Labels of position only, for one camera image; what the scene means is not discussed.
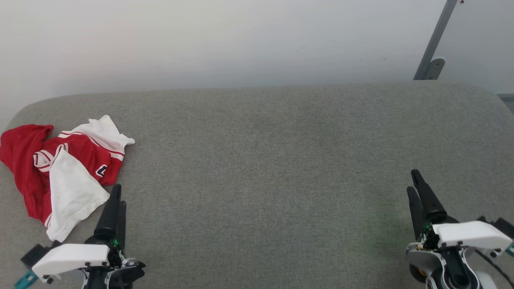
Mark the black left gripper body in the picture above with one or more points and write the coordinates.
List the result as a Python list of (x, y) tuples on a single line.
[(120, 273)]

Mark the grey white right gripper body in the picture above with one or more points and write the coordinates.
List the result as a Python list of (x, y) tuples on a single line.
[(431, 265)]

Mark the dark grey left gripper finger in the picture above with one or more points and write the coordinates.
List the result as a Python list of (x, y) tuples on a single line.
[(108, 218), (122, 224)]

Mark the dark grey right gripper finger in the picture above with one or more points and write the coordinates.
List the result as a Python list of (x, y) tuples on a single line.
[(417, 212), (431, 206)]

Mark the red and white shirt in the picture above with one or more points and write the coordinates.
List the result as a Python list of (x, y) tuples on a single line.
[(84, 150)]

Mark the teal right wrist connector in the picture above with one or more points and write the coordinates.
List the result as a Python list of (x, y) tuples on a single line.
[(510, 249)]

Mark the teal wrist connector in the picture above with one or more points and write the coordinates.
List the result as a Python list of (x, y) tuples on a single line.
[(25, 281), (510, 249)]

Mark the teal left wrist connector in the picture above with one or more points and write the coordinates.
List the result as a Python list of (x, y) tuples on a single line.
[(25, 281)]

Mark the grey fabric sofa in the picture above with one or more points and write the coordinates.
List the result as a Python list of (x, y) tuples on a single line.
[(261, 180)]

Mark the black right wrist camera module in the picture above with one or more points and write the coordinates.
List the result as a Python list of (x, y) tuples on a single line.
[(504, 226)]

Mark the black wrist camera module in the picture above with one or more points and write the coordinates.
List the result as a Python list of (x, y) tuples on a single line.
[(504, 226), (34, 255)]

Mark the black left wrist camera module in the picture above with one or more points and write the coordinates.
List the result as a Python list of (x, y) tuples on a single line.
[(34, 255)]

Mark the grey metal foot bracket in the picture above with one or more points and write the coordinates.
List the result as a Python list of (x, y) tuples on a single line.
[(434, 68)]

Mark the grey metal pole bracket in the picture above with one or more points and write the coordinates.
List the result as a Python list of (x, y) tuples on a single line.
[(437, 34)]

